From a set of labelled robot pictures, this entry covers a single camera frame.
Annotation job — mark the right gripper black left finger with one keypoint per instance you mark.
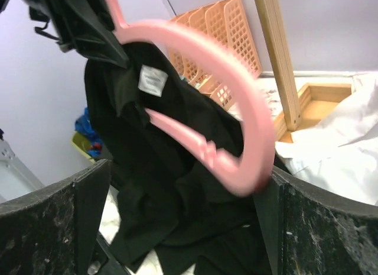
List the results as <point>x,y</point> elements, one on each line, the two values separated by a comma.
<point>53,230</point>

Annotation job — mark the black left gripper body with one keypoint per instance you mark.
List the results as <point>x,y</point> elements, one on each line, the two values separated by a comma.
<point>53,14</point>

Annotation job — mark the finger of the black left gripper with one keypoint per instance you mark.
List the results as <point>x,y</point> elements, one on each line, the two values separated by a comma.
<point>106,47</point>

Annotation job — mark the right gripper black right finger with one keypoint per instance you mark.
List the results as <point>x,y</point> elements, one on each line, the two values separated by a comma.
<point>309,230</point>

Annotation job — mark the pink hanger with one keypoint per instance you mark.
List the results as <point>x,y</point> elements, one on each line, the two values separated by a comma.
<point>239,175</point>

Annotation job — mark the black shirt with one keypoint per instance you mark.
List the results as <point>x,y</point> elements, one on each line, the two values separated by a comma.
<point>168,201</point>

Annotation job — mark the blue plaid shirt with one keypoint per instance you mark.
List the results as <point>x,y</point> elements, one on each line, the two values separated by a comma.
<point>83,126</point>

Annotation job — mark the white shirt front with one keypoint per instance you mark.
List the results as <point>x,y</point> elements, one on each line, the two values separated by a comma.
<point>339,154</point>

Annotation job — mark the green laundry basket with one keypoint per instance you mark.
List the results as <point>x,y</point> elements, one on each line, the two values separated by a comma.
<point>81,144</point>

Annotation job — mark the pink plastic file organizer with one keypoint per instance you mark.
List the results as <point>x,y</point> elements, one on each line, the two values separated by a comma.
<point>225,23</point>

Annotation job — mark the aluminium rail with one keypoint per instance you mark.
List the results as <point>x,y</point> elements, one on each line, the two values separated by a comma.
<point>16,179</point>

